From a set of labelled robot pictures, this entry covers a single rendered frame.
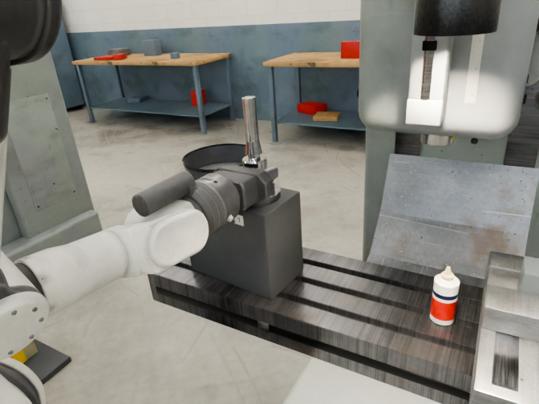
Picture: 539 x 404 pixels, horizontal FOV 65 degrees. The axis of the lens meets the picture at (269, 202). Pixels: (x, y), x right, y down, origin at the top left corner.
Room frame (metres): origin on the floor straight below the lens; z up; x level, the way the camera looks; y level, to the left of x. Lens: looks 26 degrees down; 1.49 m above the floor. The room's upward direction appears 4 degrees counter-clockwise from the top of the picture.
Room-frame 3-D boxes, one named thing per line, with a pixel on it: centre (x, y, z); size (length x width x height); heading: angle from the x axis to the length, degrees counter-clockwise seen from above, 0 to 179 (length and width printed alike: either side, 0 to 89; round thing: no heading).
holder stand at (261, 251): (0.77, 0.06, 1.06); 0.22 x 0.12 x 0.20; 52
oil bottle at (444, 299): (0.58, -0.29, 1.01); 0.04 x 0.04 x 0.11
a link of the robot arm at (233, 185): (0.67, 0.07, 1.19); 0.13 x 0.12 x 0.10; 55
